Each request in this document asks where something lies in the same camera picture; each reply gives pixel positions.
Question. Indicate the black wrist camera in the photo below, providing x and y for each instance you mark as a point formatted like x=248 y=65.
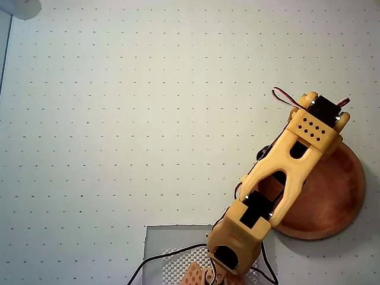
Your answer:
x=262 y=154

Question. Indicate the round wooden bowl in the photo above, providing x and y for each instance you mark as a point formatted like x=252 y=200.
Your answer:
x=335 y=190

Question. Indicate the white textured foam mat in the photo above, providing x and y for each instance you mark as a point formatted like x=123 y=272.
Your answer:
x=175 y=267

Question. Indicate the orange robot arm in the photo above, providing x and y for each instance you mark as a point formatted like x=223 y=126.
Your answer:
x=297 y=166

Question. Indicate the white cylinder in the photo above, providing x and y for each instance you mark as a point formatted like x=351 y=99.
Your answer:
x=20 y=7

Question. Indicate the grey base plate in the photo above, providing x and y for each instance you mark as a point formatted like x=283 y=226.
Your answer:
x=154 y=237

